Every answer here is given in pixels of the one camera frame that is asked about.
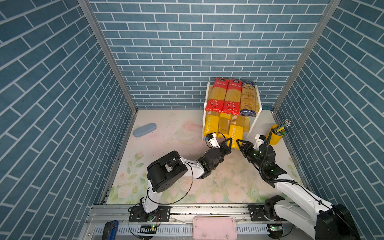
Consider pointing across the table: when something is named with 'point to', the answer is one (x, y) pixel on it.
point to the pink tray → (214, 228)
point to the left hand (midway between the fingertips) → (234, 140)
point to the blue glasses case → (144, 130)
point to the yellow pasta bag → (224, 124)
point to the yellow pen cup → (275, 139)
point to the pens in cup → (281, 129)
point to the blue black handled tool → (109, 230)
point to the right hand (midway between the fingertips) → (235, 140)
